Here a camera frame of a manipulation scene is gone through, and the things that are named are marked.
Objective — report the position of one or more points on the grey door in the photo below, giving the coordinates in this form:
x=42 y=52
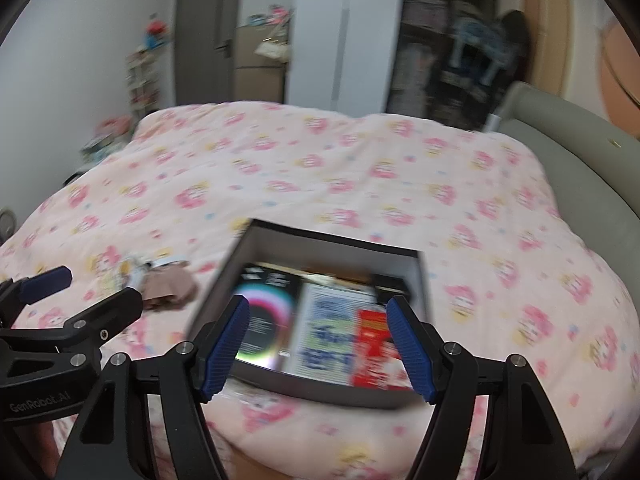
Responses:
x=200 y=35

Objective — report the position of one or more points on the blue and white chair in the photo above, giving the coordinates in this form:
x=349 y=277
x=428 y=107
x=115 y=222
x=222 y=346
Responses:
x=480 y=35

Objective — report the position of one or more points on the cream handbag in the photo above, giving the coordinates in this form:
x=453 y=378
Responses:
x=272 y=50

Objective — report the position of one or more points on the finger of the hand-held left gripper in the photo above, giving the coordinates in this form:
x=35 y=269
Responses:
x=110 y=312
x=47 y=280

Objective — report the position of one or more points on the white shelf rack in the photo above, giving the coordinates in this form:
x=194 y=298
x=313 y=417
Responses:
x=140 y=80

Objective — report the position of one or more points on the dotted sheet pack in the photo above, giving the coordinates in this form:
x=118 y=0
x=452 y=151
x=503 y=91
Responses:
x=325 y=330

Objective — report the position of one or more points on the dark cloth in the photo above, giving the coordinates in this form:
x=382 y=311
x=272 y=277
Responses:
x=517 y=35

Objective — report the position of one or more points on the red and blue plush toy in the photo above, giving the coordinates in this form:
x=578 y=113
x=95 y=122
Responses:
x=156 y=30

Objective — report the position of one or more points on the grey bed headboard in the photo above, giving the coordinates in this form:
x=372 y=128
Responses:
x=575 y=160

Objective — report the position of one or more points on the dark bookshelf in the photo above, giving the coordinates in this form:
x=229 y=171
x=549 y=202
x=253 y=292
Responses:
x=415 y=60

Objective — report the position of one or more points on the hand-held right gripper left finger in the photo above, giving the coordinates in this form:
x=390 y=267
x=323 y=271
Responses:
x=227 y=350

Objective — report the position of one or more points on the red card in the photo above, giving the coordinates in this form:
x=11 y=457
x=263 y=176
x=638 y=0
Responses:
x=372 y=355

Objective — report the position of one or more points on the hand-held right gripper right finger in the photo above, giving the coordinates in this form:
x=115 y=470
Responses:
x=410 y=350

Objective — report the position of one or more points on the pink printed blanket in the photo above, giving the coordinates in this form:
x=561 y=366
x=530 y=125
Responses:
x=350 y=170

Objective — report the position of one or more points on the beige cloth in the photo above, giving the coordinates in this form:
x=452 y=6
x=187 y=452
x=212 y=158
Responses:
x=170 y=287

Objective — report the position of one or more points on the brown cabinet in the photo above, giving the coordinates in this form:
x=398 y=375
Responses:
x=255 y=80

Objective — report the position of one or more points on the white wardrobe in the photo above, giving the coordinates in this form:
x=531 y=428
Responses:
x=350 y=35

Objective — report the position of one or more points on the black cardboard box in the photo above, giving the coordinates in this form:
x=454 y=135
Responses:
x=325 y=250

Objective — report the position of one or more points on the pile of boxes on floor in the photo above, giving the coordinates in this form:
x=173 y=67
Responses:
x=107 y=132

